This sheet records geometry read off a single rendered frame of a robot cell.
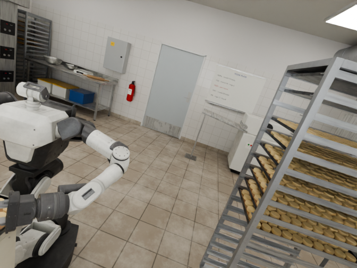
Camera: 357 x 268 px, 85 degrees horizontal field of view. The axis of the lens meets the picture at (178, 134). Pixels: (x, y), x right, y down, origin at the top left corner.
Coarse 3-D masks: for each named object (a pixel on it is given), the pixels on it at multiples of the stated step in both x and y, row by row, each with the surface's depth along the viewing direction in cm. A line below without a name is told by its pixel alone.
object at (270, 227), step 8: (248, 192) 135; (248, 200) 125; (248, 208) 117; (248, 216) 112; (264, 224) 106; (272, 224) 109; (272, 232) 105; (280, 232) 104; (288, 232) 106; (296, 232) 109; (296, 240) 103; (304, 240) 104; (312, 240) 108; (320, 240) 108; (320, 248) 102; (328, 248) 103; (336, 248) 105; (344, 248) 107; (344, 256) 101; (352, 256) 103
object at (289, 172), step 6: (276, 168) 91; (288, 174) 91; (294, 174) 90; (300, 174) 90; (306, 174) 89; (306, 180) 90; (312, 180) 90; (318, 180) 89; (324, 180) 89; (324, 186) 90; (330, 186) 89; (336, 186) 89; (342, 186) 89; (342, 192) 89; (348, 192) 89; (354, 192) 88
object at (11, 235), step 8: (0, 232) 75; (8, 232) 79; (0, 240) 75; (8, 240) 80; (0, 248) 76; (8, 248) 81; (0, 256) 78; (8, 256) 83; (0, 264) 79; (8, 264) 84
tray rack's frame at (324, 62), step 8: (296, 64) 106; (304, 64) 97; (312, 64) 89; (320, 64) 82; (328, 64) 77; (344, 64) 73; (352, 64) 73; (296, 72) 116; (304, 72) 116; (312, 72) 115; (352, 72) 88; (296, 248) 148; (296, 256) 150; (288, 264) 153; (320, 264) 126
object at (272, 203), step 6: (258, 198) 99; (270, 204) 96; (276, 204) 95; (282, 204) 95; (288, 210) 95; (294, 210) 95; (300, 210) 94; (306, 216) 95; (312, 216) 94; (318, 216) 94; (324, 222) 94; (330, 222) 94; (336, 222) 93; (336, 228) 94; (342, 228) 94; (348, 228) 93
